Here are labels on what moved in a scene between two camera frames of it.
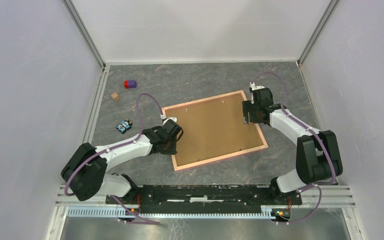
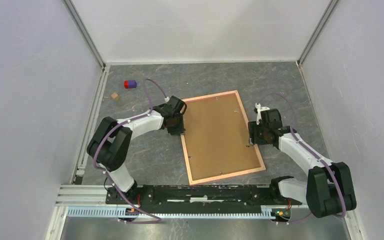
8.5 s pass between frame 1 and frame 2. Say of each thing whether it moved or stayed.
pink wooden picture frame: moved
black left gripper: moved
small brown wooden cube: stayed
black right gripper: moved
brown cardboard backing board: moved
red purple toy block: stayed
